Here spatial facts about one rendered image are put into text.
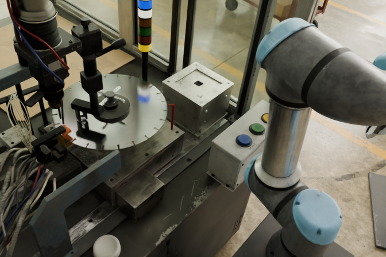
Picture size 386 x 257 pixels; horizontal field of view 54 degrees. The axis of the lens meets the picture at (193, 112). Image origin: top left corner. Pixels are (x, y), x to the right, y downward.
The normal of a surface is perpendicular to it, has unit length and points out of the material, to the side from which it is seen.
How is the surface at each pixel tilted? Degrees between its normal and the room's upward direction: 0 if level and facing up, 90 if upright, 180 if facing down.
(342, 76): 44
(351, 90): 56
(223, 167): 90
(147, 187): 0
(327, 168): 0
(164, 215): 0
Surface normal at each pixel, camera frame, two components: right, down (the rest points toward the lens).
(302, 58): -0.63, -0.19
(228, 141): 0.09, -0.74
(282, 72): -0.85, 0.34
